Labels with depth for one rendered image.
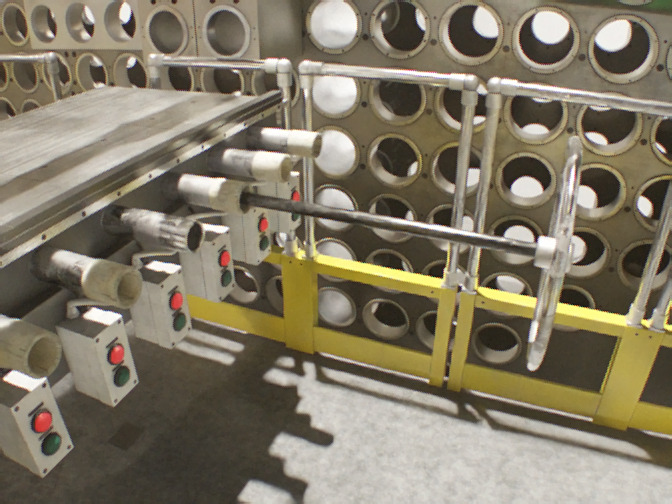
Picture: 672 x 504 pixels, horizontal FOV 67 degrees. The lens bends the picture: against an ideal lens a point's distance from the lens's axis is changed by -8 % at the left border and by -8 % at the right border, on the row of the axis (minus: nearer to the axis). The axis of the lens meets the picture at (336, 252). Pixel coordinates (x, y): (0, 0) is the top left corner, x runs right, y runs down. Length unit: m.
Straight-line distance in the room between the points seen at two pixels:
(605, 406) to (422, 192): 1.20
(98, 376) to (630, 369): 1.43
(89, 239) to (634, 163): 1.96
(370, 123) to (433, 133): 0.28
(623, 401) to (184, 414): 1.38
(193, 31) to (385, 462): 1.71
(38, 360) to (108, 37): 2.45
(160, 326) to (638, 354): 1.31
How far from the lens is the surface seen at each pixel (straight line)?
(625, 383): 1.82
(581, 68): 2.25
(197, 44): 2.30
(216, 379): 1.95
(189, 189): 1.12
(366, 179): 2.53
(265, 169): 1.21
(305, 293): 1.87
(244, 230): 1.30
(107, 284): 0.83
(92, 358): 0.96
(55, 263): 0.92
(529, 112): 2.91
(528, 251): 0.94
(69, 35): 3.29
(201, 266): 1.19
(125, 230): 1.02
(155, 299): 1.05
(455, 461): 1.70
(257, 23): 2.14
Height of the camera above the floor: 1.29
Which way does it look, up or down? 29 degrees down
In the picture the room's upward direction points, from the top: straight up
